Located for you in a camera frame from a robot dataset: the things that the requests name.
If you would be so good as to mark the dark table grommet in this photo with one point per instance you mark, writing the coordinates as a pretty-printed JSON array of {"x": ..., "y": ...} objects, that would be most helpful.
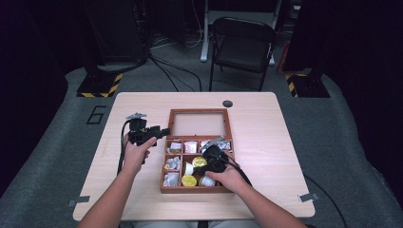
[{"x": 227, "y": 103}]

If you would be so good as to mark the silver and yellow packets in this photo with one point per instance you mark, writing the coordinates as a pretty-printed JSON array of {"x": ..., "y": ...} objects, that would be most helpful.
[{"x": 175, "y": 147}]

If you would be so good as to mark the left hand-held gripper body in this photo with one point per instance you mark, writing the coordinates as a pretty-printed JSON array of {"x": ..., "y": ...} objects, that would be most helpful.
[{"x": 139, "y": 131}]

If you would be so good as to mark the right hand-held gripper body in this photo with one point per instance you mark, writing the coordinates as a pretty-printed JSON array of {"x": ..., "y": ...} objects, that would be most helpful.
[{"x": 215, "y": 158}]

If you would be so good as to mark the white packet with red print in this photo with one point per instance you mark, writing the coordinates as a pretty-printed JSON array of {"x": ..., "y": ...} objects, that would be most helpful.
[{"x": 190, "y": 146}]

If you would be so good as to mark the silver foil packets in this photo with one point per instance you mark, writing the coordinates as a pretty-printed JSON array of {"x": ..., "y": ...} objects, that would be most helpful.
[{"x": 224, "y": 145}]

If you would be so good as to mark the grey tape piece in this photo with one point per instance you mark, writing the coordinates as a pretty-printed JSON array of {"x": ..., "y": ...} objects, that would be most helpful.
[
  {"x": 79, "y": 200},
  {"x": 309, "y": 197}
]

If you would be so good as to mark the person's right hand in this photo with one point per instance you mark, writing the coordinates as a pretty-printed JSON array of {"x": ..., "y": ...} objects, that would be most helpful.
[{"x": 229, "y": 179}]

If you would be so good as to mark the gold lid coffee capsule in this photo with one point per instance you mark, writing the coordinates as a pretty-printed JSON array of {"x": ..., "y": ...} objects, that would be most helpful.
[
  {"x": 189, "y": 180},
  {"x": 199, "y": 161}
]

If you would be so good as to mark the white coffee capsule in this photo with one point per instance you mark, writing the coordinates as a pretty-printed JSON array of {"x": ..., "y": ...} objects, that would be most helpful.
[
  {"x": 207, "y": 181},
  {"x": 189, "y": 168}
]

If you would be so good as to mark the person's light trousers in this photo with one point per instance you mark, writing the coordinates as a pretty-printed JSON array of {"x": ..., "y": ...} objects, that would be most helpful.
[{"x": 158, "y": 224}]

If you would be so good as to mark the brown wooden compartment box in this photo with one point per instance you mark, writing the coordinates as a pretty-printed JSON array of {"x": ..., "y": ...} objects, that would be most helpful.
[{"x": 190, "y": 190}]

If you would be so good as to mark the black folding chair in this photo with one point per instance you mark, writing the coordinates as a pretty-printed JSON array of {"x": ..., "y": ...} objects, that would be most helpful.
[{"x": 242, "y": 50}]

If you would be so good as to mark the black stand with striped base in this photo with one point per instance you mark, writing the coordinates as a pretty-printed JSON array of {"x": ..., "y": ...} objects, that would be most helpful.
[
  {"x": 98, "y": 84},
  {"x": 309, "y": 85}
]

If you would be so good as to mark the dark cabinet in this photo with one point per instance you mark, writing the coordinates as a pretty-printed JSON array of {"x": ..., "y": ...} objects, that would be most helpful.
[{"x": 117, "y": 31}]

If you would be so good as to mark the pile of silver packets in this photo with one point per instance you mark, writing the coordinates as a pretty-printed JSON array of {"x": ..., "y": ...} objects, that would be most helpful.
[{"x": 171, "y": 179}]

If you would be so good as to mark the person's left hand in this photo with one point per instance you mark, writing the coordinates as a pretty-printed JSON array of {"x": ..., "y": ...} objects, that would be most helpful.
[{"x": 134, "y": 156}]

